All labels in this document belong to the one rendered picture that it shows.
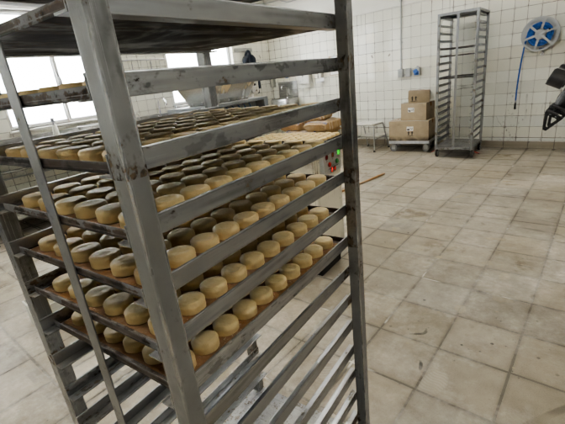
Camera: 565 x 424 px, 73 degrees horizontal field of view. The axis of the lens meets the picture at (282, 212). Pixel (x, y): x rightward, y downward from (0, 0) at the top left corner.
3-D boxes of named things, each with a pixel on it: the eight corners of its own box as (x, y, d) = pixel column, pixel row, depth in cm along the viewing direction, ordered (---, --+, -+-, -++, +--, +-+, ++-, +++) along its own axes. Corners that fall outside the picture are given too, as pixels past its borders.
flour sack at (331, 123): (324, 132, 613) (324, 122, 607) (303, 133, 636) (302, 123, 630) (344, 125, 668) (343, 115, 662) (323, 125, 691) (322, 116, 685)
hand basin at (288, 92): (316, 124, 733) (311, 63, 697) (304, 127, 706) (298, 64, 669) (277, 124, 795) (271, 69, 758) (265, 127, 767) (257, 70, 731)
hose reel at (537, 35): (551, 107, 495) (562, 13, 459) (550, 108, 483) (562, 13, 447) (514, 108, 521) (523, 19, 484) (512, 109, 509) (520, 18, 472)
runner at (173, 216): (337, 145, 98) (336, 134, 97) (346, 145, 97) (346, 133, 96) (118, 245, 50) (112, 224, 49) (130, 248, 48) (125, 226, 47)
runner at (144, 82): (332, 71, 92) (331, 58, 91) (343, 70, 91) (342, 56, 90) (78, 103, 44) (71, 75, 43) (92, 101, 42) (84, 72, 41)
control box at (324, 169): (319, 176, 237) (318, 154, 232) (336, 166, 255) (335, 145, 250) (324, 177, 235) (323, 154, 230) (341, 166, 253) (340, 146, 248)
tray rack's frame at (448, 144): (445, 145, 583) (450, 17, 523) (482, 145, 553) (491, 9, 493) (433, 155, 535) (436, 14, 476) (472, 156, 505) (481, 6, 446)
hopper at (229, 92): (177, 108, 264) (173, 87, 260) (230, 99, 307) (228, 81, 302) (207, 106, 248) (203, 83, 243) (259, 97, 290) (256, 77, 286)
